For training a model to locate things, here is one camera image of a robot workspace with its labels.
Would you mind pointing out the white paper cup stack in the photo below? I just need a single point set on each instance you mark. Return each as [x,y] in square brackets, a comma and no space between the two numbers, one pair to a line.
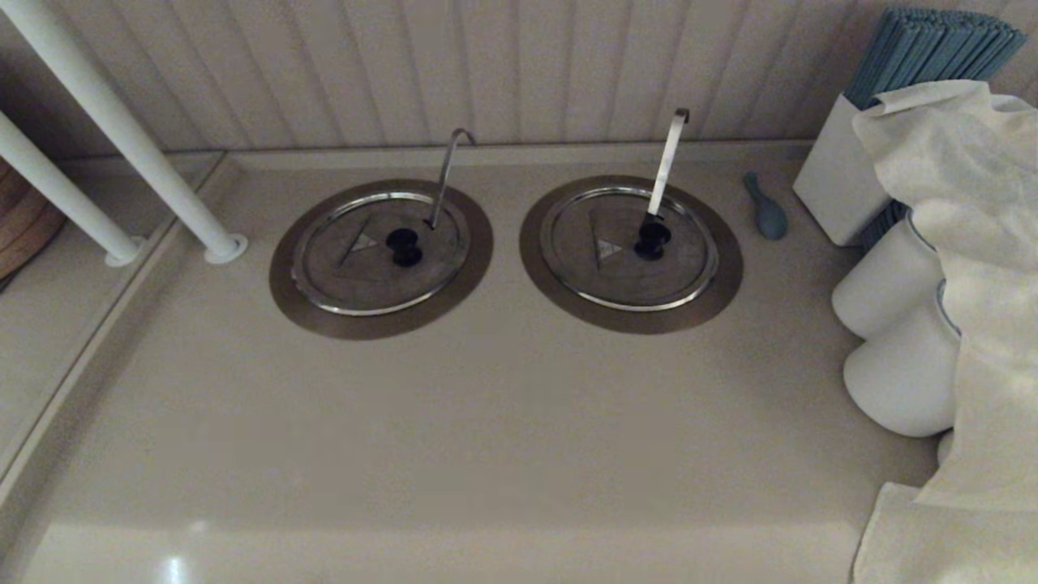
[900,381]
[884,284]

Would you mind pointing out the white cotton cloth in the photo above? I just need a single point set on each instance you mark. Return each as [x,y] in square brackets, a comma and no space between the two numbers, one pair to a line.
[989,243]

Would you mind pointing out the short white metal pole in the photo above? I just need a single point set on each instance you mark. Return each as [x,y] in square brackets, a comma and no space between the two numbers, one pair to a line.
[57,191]

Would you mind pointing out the small blue plastic spoon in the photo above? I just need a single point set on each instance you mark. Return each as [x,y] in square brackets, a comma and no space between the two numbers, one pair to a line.
[770,217]

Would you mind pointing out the long white metal pole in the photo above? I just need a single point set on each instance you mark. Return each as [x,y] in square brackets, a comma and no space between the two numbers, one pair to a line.
[122,130]

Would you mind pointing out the steel lid with black knob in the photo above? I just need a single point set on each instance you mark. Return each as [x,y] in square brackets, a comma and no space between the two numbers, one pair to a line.
[340,276]
[673,276]

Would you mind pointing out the white square holder box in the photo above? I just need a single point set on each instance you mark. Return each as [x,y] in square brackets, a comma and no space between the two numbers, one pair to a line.
[835,178]

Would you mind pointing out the bundle of blue sticks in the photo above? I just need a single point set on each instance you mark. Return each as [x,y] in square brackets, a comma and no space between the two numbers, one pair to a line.
[916,49]

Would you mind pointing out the brown wooden board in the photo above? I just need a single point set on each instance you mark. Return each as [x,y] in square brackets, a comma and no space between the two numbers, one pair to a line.
[20,227]

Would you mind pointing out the blue ribbed item behind cups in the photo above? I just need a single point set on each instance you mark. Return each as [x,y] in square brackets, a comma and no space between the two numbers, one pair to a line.
[885,221]

